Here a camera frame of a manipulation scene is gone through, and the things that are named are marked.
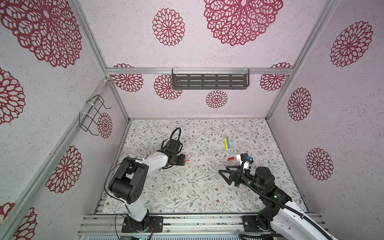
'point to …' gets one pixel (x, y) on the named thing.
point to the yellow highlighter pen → (226, 147)
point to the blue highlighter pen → (228, 144)
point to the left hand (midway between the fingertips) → (180, 162)
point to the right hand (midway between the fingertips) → (223, 168)
